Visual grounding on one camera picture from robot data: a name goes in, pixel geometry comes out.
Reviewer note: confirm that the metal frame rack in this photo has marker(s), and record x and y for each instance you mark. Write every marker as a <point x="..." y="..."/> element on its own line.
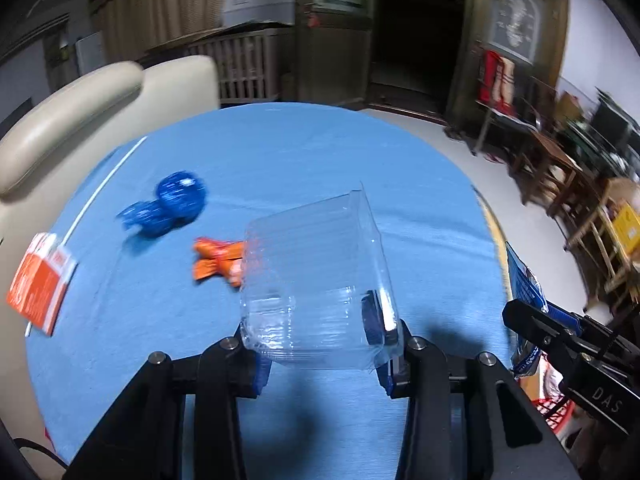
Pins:
<point x="487" y="125"/>

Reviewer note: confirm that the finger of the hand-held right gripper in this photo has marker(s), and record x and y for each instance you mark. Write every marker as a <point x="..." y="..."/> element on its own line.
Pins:
<point x="535" y="322"/>
<point x="600" y="335"/>

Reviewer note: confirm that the beige leather sofa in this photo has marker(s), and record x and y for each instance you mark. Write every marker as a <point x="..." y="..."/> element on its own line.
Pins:
<point x="75" y="110"/>

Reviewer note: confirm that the orange crumpled wrapper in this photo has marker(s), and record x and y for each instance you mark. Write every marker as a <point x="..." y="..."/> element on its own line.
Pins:
<point x="215" y="255"/>

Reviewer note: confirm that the blue white carton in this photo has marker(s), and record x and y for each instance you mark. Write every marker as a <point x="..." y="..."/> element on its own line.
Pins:
<point x="525" y="280"/>

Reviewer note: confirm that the light wooden chair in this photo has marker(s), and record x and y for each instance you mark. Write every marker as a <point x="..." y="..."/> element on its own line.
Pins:
<point x="600" y="240"/>

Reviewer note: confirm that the red plastic basket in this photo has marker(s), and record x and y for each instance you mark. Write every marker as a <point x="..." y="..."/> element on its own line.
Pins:
<point x="550" y="408"/>

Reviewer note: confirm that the blue woven tablecloth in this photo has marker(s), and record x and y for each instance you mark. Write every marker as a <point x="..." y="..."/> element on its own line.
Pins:
<point x="300" y="160"/>

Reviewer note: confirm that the beige curtain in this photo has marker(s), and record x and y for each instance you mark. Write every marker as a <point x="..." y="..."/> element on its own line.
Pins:
<point x="160" y="10"/>

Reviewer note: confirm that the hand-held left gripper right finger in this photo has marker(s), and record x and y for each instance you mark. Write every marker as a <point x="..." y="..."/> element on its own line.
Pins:
<point x="395" y="384"/>

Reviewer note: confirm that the pink slipper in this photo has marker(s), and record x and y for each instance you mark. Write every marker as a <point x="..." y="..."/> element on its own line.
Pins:
<point x="492" y="158"/>

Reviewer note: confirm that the wooden baby crib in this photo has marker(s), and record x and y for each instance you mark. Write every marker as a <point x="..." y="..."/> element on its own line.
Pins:
<point x="245" y="65"/>

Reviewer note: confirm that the orange white carton box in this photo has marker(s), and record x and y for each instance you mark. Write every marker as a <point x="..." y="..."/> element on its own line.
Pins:
<point x="40" y="285"/>

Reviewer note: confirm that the red white hanging clothes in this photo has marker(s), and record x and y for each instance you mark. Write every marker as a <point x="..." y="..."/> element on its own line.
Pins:
<point x="495" y="82"/>

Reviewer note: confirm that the brown cardboard box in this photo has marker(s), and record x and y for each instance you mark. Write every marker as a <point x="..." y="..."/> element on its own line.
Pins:
<point x="570" y="105"/>

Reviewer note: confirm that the wooden door with patterned glass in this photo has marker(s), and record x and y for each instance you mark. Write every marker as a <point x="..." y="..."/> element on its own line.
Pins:
<point x="462" y="85"/>

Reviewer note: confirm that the clear plastic container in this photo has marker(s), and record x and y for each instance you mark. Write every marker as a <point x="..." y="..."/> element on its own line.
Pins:
<point x="310" y="270"/>

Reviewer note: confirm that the yellow box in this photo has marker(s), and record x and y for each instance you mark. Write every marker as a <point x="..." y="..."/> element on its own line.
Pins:
<point x="627" y="227"/>

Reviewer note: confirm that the blue crumpled foil wrapper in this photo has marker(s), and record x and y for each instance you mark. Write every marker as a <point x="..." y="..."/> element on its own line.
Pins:
<point x="180" y="195"/>

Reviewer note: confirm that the black monitor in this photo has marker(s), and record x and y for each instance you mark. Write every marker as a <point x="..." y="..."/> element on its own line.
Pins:
<point x="612" y="120"/>

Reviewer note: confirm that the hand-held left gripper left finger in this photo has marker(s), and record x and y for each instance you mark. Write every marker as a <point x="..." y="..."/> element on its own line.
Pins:
<point x="260" y="379"/>

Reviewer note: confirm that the dark wooden chair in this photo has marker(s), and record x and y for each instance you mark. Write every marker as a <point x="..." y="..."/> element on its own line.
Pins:
<point x="580" y="195"/>
<point x="542" y="155"/>

